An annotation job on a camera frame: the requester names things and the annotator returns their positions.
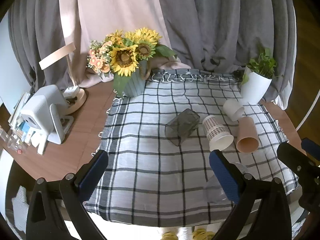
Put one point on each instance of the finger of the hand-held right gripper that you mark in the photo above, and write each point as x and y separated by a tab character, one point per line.
311	148
297	160

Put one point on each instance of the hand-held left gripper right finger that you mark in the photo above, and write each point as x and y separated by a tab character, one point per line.
225	178

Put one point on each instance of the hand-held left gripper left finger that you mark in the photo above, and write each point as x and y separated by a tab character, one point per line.
94	175

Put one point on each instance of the dark transparent plastic cup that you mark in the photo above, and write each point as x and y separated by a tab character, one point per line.
182	127

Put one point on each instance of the clear plastic cup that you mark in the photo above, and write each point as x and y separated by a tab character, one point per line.
215	190

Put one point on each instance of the patterned paper cup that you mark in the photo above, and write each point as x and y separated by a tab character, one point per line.
217	133

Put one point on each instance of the brown paper cup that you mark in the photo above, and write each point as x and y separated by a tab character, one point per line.
247	135

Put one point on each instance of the white paper cup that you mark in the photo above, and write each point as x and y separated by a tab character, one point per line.
233	109

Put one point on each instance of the white hoop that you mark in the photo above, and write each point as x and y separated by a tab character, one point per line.
306	118

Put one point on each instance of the checked grey white cloth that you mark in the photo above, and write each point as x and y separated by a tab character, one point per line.
150	162

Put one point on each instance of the yellow slipper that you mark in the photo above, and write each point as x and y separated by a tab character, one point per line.
170	236
203	234

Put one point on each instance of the white ribbed object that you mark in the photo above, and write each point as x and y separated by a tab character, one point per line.
21	210

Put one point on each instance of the white plant pot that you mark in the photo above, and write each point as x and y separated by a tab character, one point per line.
255	88

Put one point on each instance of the white projector on stand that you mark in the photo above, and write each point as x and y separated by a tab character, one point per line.
42	110

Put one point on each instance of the small clear cups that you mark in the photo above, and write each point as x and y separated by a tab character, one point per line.
16	143

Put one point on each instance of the green leafy plant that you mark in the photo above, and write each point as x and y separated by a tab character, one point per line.
265	63

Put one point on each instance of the grey-blue ribbed vase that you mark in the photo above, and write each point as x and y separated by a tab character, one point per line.
135	85

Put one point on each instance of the sunflower bouquet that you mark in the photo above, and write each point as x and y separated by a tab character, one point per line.
123	56

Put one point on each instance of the beige desk lamp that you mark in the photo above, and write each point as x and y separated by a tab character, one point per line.
57	55

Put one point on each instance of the grey curtain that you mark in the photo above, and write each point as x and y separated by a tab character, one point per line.
225	25
37	30

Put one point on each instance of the pink curtain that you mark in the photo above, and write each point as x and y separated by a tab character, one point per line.
112	10

